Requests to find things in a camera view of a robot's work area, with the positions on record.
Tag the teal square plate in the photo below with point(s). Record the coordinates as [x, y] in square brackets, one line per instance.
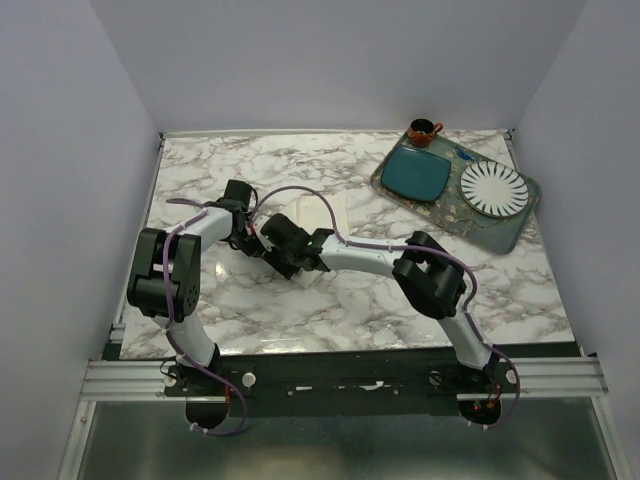
[415, 174]

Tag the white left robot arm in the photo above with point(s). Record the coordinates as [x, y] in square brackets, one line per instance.
[165, 278]

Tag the brown ceramic cup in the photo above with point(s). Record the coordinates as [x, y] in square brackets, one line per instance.
[421, 132]

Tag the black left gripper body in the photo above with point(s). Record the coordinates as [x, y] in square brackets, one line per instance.
[246, 243]

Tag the green patterned tray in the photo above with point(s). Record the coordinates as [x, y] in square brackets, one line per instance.
[459, 190]

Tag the white blue striped plate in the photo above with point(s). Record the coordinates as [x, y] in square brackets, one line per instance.
[493, 189]

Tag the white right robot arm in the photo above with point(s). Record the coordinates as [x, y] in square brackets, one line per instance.
[436, 284]

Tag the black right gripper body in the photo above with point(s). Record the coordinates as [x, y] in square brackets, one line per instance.
[282, 262]

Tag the aluminium frame rail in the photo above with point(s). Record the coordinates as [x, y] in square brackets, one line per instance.
[142, 381]

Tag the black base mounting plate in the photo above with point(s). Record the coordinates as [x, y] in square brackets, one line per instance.
[357, 383]

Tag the white cloth napkin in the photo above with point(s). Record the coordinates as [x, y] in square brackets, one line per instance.
[309, 212]

